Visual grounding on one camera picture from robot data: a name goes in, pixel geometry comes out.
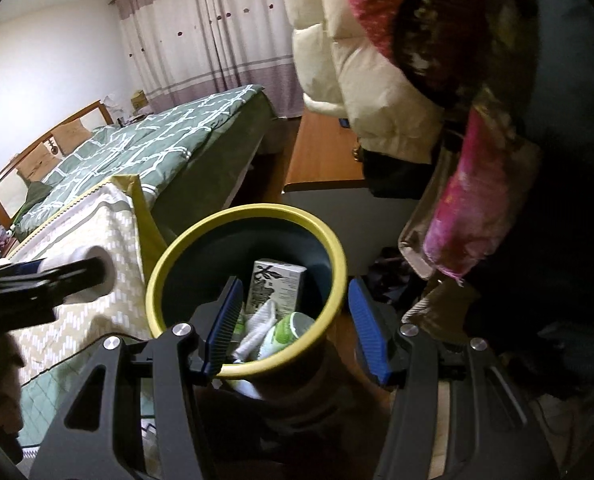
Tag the white paper roll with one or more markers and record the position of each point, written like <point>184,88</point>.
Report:
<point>104,267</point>

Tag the green quilted mat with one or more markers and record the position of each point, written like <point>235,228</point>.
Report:
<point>52,405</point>

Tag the beige zigzag tablecloth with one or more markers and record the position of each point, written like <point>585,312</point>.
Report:
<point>102,220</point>

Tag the dark green cloth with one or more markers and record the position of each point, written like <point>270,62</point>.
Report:
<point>32,200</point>

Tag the white paper cup green print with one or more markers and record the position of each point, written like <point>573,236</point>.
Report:
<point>289,332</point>

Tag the dark clothes heap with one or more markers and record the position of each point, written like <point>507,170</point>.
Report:
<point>392,275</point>

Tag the brown pillow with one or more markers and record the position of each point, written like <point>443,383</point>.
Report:
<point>72,135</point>
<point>37,160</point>

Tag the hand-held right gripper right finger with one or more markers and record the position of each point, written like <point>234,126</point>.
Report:
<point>364,325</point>

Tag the blue phone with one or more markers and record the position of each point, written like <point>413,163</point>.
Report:
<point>343,122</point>

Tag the green checked quilt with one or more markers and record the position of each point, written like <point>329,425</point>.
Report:
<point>142,150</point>

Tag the grey white printed carton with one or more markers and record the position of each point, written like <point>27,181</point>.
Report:
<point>277,285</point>

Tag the pink floral cloth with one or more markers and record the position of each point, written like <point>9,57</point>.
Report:
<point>477,200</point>

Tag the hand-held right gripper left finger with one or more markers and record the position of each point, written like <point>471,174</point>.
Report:
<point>227,320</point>

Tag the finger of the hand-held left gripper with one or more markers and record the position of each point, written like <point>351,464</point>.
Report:
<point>27,267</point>
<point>37,292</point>

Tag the pink knit garment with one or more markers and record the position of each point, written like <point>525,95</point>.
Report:
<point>372,5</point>

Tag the tan cardboard box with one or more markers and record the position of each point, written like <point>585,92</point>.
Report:
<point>140,100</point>

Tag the clear plastic bag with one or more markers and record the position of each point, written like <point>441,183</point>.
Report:
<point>417,245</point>

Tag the yellow rimmed dark trash bin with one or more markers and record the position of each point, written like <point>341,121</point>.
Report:
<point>187,240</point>

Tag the dark coat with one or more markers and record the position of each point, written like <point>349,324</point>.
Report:
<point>567,185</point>

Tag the wooden bed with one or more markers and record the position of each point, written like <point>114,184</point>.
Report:
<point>257,150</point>

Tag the pink white curtain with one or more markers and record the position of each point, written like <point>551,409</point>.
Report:
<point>217,35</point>

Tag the white puffer jacket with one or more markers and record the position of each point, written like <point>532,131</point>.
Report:
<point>357,90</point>

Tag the dark floral garment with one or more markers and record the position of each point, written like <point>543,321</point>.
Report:
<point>452,35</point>

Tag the wooden desk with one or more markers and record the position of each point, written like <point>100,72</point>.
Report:
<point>322,160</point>

